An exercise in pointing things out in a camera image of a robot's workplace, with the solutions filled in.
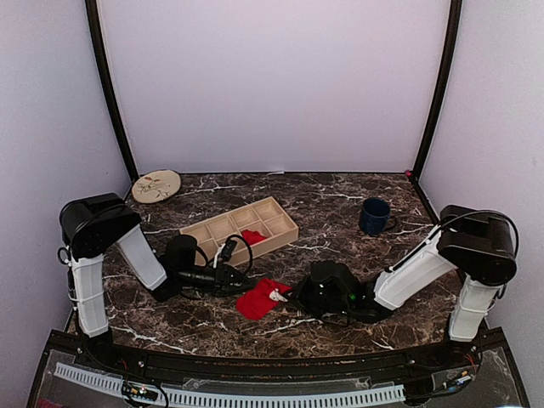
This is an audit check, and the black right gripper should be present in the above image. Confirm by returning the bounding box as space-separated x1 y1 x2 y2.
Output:
284 274 351 320

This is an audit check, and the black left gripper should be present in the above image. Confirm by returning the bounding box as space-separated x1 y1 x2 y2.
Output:
178 262 254 297

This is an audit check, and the plain red sock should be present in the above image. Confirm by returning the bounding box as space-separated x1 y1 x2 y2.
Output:
235 278 292 320

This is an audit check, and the red snowflake santa sock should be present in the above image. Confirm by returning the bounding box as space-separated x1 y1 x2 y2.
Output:
241 229 267 246

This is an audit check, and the wooden compartment tray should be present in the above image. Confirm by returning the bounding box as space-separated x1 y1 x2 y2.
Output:
180 196 299 266

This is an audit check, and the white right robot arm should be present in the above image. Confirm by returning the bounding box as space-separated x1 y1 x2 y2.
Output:
286 205 519 369

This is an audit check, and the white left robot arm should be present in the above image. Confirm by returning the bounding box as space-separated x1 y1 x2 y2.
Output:
58 193 256 371

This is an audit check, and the dark blue mug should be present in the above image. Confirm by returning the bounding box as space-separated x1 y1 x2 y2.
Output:
359 197 398 236

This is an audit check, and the bird painted ceramic plate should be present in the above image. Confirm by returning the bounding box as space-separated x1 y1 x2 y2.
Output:
131 170 181 204

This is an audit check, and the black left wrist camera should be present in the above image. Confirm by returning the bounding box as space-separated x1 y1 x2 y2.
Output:
212 235 238 268

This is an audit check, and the black left camera cable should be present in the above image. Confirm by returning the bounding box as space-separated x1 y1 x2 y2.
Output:
182 234 255 298

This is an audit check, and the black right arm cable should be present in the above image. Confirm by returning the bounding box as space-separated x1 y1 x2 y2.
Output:
384 210 520 298

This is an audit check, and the black front table rail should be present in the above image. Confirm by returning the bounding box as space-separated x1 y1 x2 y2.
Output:
42 322 511 386

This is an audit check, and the white slotted cable duct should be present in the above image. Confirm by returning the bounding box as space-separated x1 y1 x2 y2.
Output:
53 363 406 407

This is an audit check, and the black left frame post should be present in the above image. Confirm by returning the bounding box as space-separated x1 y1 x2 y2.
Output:
84 0 139 182

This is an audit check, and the black frame post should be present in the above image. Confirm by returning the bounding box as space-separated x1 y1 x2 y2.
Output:
84 0 139 182
411 0 463 184

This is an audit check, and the black right frame post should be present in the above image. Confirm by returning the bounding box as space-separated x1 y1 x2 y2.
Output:
411 0 463 184

